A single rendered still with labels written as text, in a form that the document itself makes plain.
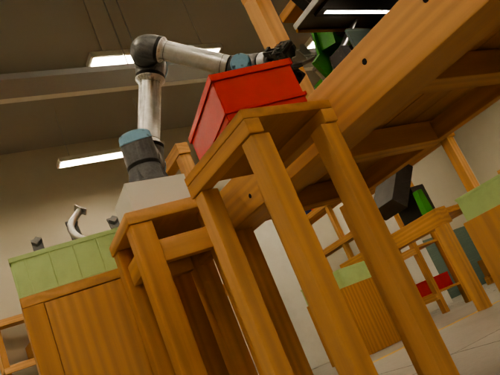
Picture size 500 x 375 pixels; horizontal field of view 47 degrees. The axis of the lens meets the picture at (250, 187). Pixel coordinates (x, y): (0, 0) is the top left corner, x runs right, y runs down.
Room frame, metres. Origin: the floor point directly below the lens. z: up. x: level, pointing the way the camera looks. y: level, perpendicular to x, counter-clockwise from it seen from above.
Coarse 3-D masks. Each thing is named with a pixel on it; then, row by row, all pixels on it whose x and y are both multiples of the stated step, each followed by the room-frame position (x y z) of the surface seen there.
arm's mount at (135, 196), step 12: (144, 180) 1.73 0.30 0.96; (156, 180) 1.75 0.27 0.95; (168, 180) 1.76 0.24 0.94; (180, 180) 1.78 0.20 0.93; (132, 192) 1.70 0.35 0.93; (144, 192) 1.72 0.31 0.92; (156, 192) 1.74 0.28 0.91; (168, 192) 1.76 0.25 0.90; (180, 192) 1.78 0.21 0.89; (120, 204) 1.80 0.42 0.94; (132, 204) 1.70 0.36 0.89; (144, 204) 1.71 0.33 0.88; (156, 204) 1.73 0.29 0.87; (120, 216) 1.84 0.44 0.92
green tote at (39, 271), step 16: (80, 240) 2.01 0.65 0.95; (96, 240) 2.04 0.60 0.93; (16, 256) 1.92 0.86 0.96; (32, 256) 1.94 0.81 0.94; (48, 256) 1.97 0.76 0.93; (64, 256) 1.99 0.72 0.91; (80, 256) 2.01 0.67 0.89; (96, 256) 2.03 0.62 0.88; (16, 272) 1.92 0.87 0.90; (32, 272) 1.94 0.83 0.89; (48, 272) 1.96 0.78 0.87; (64, 272) 1.98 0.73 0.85; (80, 272) 2.00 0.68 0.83; (96, 272) 2.02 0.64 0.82; (16, 288) 1.95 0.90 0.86; (32, 288) 1.93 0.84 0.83; (48, 288) 1.95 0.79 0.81
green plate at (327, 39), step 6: (312, 36) 1.68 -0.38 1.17; (318, 36) 1.68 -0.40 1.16; (324, 36) 1.66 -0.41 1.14; (330, 36) 1.64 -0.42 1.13; (336, 36) 1.64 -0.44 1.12; (318, 42) 1.69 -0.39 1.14; (324, 42) 1.67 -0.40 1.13; (330, 42) 1.65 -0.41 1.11; (336, 42) 1.64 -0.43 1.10; (348, 42) 1.68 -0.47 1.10; (318, 48) 1.69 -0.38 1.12; (324, 48) 1.68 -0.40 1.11; (330, 48) 1.69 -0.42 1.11; (336, 48) 1.71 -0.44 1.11; (324, 54) 1.70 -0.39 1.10; (330, 54) 1.72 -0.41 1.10
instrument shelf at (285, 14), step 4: (288, 4) 2.05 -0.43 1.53; (292, 4) 2.03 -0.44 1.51; (284, 8) 2.07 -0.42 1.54; (288, 8) 2.05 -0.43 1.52; (292, 8) 2.04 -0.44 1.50; (296, 8) 2.04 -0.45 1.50; (300, 8) 2.05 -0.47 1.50; (284, 12) 2.08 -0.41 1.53; (288, 12) 2.06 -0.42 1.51; (292, 12) 2.06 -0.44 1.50; (296, 12) 2.07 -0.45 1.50; (300, 12) 2.08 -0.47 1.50; (280, 16) 2.10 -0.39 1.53; (284, 16) 2.08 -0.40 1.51; (288, 16) 2.08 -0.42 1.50; (292, 16) 2.09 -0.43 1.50; (296, 16) 2.10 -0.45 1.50; (284, 20) 2.09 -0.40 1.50; (288, 20) 2.10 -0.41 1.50; (292, 20) 2.12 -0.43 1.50; (296, 20) 2.13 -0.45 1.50
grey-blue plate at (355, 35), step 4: (348, 28) 1.47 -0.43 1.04; (352, 28) 1.48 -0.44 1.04; (356, 28) 1.49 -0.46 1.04; (360, 28) 1.50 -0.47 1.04; (364, 28) 1.51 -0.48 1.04; (368, 28) 1.52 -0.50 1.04; (348, 32) 1.47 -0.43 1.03; (352, 32) 1.47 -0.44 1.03; (356, 32) 1.48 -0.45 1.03; (360, 32) 1.49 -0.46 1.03; (364, 32) 1.50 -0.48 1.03; (368, 32) 1.51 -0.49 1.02; (348, 36) 1.47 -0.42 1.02; (352, 36) 1.47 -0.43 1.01; (356, 36) 1.48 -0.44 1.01; (360, 36) 1.49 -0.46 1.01; (364, 36) 1.50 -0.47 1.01; (352, 40) 1.47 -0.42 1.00; (356, 40) 1.47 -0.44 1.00; (360, 40) 1.48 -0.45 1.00; (352, 44) 1.47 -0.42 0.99; (356, 44) 1.47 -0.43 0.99
